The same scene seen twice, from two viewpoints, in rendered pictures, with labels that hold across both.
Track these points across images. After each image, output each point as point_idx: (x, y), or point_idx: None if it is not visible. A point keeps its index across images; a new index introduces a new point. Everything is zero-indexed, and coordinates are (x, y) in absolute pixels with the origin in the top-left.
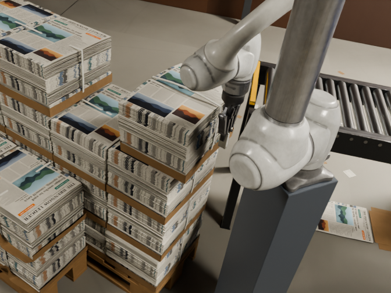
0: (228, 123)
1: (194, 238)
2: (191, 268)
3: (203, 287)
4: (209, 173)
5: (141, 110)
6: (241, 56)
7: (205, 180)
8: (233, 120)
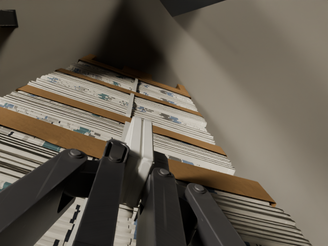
0: (184, 237)
1: (93, 67)
2: (110, 54)
3: (133, 31)
4: (42, 94)
5: None
6: None
7: (65, 99)
8: (95, 205)
